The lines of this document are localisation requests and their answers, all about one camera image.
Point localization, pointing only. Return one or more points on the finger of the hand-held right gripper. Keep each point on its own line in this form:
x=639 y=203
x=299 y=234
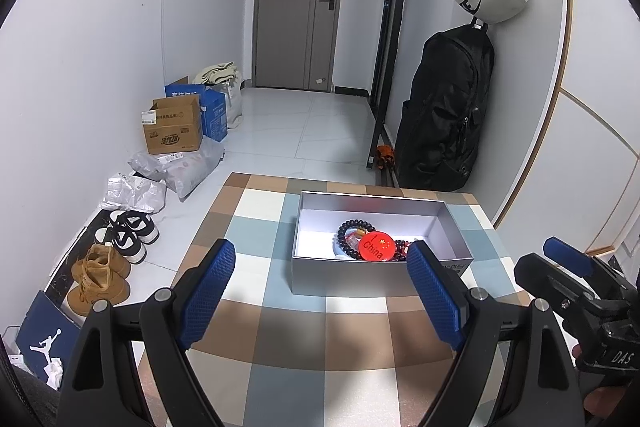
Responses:
x=550 y=279
x=565 y=252

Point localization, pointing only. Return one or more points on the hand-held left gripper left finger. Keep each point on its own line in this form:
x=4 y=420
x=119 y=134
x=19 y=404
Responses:
x=207 y=292

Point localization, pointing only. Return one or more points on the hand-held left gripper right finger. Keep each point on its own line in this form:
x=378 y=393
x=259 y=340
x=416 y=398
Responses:
x=435 y=292

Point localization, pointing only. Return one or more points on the red round badge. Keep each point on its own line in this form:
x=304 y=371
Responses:
x=377 y=247

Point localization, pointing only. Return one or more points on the grey cardboard box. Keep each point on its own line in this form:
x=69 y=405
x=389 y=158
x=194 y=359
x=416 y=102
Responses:
x=350 y=279

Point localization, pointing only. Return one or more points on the person's right hand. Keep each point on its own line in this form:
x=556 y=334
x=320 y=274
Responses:
x=597 y=399

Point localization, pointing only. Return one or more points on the black white sneaker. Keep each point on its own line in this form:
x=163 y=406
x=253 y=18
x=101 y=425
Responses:
x=125 y=247
x=142 y=227

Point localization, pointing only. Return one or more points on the checkered tablecloth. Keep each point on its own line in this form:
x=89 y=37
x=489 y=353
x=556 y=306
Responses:
x=300 y=332

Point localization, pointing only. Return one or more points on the tan boot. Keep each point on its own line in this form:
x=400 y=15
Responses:
x=100 y=264
x=95 y=294

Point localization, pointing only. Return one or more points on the grey plastic parcel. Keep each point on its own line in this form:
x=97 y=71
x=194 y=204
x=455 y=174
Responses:
x=190 y=169

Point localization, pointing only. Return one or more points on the white crumpled plastic bag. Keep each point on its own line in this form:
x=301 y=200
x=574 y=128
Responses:
x=130 y=192

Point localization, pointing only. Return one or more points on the orange floor item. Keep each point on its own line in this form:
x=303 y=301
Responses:
x=385 y=154

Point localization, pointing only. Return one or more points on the brown cardboard box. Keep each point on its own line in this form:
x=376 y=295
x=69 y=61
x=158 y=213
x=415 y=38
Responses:
x=172 y=132

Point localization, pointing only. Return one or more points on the blue shoe box lid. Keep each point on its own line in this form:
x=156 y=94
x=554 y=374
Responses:
x=45 y=322

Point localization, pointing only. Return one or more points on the white crumpled paper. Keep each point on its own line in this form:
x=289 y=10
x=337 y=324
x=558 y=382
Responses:
x=52 y=372

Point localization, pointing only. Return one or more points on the black backpack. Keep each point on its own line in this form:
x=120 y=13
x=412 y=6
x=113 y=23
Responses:
x=440 y=117

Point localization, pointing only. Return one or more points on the blue cardboard box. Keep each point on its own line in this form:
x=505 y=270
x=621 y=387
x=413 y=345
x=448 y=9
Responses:
x=215 y=117

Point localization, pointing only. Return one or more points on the dark grey cloth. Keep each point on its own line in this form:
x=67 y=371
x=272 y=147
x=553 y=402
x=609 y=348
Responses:
x=30 y=402

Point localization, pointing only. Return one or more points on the beige cloth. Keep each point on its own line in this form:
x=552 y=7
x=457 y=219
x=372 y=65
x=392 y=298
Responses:
x=215 y=72

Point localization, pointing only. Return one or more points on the grey door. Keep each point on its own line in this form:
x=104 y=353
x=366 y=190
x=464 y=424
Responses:
x=290 y=7

